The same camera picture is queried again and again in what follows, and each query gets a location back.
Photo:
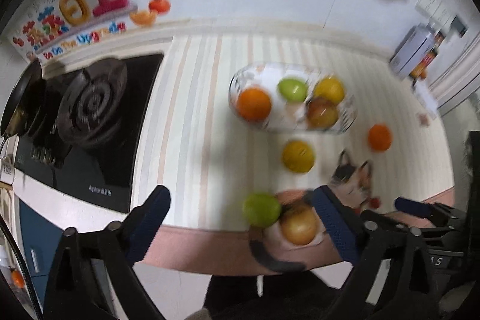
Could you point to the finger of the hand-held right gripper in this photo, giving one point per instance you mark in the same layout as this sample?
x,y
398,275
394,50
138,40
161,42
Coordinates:
x,y
412,206

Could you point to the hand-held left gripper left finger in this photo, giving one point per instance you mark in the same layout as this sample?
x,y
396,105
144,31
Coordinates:
x,y
148,228

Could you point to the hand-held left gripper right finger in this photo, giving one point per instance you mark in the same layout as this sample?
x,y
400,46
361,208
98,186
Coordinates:
x,y
335,230

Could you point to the red yellow apple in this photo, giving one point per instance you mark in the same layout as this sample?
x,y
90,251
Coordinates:
x,y
299,228
322,113

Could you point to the green apple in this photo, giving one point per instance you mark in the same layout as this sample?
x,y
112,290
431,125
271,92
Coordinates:
x,y
261,210
292,89

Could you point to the clear glass bowl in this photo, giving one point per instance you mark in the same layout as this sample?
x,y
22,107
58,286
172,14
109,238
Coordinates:
x,y
270,74

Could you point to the orange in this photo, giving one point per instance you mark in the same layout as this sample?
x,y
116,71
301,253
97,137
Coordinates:
x,y
255,104
379,137

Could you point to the yellow lemon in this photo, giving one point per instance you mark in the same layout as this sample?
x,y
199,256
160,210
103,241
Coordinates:
x,y
330,88
298,157

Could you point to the black gas stove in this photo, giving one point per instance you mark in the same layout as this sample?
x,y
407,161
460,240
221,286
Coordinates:
x,y
101,140

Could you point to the blue cabinet door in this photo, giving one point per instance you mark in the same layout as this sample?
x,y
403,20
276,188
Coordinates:
x,y
35,233

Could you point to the striped cat print tablecloth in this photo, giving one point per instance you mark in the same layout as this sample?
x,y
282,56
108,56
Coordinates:
x,y
210,125

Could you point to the orange packet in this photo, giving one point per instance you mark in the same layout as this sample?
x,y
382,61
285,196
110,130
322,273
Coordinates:
x,y
427,59

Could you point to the white cardboard box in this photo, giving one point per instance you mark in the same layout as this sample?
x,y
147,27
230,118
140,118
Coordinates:
x,y
410,50

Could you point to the black frying pan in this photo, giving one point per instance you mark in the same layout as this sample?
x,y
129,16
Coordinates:
x,y
20,98

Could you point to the grey wall outlet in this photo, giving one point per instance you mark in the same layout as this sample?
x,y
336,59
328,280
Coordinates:
x,y
460,25

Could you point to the white wall switch plate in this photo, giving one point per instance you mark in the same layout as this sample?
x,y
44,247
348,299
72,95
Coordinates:
x,y
433,5

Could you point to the colourful wall sticker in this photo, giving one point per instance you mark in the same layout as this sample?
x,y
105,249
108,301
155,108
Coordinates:
x,y
93,1

